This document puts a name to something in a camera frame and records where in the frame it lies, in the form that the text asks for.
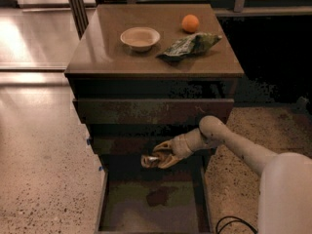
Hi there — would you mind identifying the white paper bowl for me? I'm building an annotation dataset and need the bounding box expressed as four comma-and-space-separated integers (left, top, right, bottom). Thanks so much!
120, 27, 160, 53

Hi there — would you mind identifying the dark orange soda can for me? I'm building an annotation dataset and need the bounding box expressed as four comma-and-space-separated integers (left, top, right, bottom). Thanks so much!
140, 155, 160, 169

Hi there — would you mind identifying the open bottom drawer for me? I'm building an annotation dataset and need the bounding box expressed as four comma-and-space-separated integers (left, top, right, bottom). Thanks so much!
95, 168, 213, 234

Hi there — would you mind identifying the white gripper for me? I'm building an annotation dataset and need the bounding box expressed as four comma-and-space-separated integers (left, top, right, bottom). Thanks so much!
153, 135, 193, 169

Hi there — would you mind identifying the brown drawer cabinet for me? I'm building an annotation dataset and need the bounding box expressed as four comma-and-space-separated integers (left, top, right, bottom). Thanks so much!
63, 3, 245, 234

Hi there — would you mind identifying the orange fruit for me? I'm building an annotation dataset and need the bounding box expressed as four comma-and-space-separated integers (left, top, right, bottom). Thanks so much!
181, 15, 199, 33

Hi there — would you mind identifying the middle drawer front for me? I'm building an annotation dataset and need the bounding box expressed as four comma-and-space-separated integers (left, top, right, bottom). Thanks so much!
89, 134, 219, 156

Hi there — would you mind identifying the black floor cable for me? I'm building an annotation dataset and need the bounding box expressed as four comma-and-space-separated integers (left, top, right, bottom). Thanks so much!
215, 215, 259, 234

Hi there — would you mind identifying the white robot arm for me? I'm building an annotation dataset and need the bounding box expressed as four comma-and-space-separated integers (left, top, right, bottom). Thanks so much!
153, 116, 312, 234

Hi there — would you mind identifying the top drawer front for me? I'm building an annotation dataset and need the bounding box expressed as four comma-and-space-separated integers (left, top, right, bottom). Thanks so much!
73, 98, 234, 125

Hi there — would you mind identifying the green chip bag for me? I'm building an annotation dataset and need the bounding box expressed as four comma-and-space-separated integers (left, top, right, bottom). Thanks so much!
157, 32, 222, 62

